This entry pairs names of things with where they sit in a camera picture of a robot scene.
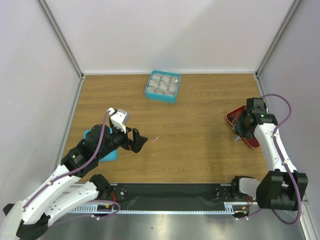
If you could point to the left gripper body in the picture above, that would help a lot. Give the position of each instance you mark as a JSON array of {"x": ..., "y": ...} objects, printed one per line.
[{"x": 120, "y": 138}]

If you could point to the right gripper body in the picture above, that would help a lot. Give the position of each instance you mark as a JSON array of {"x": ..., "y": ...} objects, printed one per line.
[{"x": 240, "y": 125}]

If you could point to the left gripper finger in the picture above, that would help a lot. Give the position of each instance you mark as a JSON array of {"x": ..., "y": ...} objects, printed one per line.
[
  {"x": 136, "y": 135},
  {"x": 137, "y": 143}
]

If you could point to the metal tongs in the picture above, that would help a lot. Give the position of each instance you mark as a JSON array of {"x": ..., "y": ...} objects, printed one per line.
[{"x": 236, "y": 126}]

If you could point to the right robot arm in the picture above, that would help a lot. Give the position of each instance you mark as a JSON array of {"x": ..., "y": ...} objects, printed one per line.
[{"x": 283, "y": 187}]

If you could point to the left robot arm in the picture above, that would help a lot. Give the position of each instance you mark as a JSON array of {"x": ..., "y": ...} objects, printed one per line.
[{"x": 30, "y": 219}]

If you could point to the red chocolate tray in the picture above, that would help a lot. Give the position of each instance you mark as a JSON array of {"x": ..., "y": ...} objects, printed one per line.
[{"x": 232, "y": 118}]

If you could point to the teal chocolate box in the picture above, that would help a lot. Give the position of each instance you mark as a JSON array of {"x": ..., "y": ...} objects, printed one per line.
[{"x": 161, "y": 86}]

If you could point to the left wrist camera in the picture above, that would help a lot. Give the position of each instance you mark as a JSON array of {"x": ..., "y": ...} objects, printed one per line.
[{"x": 118, "y": 119}]

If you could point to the slotted cable duct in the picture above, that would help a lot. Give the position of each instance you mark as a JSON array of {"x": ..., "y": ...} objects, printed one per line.
[{"x": 166, "y": 207}]

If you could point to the right aluminium frame post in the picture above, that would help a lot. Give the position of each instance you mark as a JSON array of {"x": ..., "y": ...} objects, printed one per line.
[{"x": 284, "y": 24}]

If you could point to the aluminium frame post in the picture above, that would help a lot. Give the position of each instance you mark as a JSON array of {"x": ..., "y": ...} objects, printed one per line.
[
  {"x": 284, "y": 24},
  {"x": 45, "y": 8}
]

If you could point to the left aluminium frame post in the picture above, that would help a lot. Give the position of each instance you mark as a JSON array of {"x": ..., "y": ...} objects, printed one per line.
[{"x": 45, "y": 8}]

